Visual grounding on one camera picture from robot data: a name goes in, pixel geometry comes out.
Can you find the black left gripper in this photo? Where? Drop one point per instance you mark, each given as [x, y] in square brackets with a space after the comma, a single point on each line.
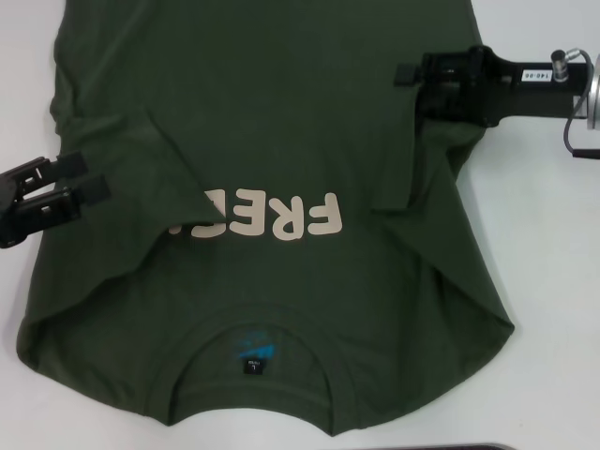
[8, 201]

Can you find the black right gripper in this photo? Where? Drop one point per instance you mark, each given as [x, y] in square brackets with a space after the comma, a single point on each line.
[515, 84]

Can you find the dark green FREE t-shirt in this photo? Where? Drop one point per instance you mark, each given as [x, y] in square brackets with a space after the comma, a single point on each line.
[281, 117]

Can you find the dark flat strip grey rim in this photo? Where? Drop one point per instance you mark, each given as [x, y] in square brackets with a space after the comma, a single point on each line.
[469, 446]

